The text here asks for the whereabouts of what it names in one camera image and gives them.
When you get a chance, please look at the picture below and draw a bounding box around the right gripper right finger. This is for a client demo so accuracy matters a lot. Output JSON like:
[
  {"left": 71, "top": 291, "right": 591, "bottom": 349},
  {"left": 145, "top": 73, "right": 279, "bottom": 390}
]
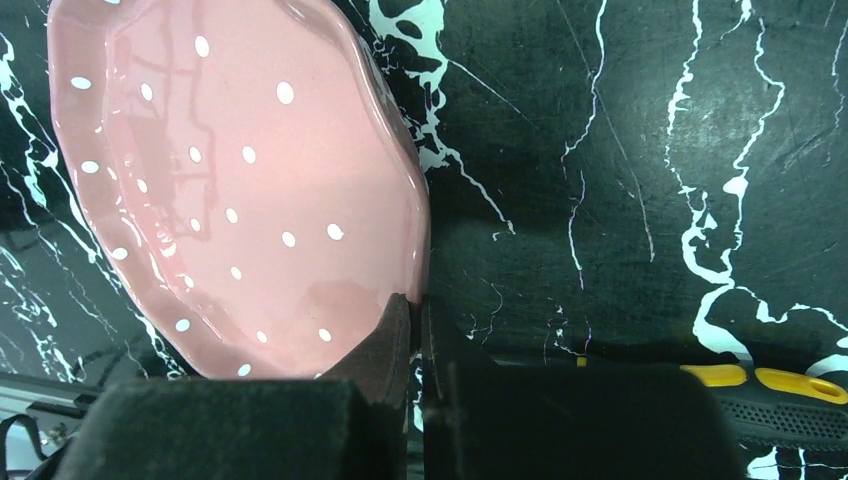
[{"left": 421, "top": 301, "right": 745, "bottom": 479}]

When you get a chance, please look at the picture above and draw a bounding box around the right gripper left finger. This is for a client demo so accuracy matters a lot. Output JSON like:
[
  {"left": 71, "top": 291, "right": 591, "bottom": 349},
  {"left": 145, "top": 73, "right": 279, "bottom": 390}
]
[{"left": 57, "top": 294, "right": 411, "bottom": 479}]

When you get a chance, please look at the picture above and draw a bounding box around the pink dotted plate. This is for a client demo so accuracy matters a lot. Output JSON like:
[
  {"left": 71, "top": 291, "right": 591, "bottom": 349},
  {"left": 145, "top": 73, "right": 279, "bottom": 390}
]
[{"left": 47, "top": 1, "right": 429, "bottom": 379}]

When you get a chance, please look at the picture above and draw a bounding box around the black yellow screwdriver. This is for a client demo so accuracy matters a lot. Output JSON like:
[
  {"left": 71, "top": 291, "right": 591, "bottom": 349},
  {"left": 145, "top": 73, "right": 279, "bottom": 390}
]
[{"left": 566, "top": 355, "right": 847, "bottom": 455}]

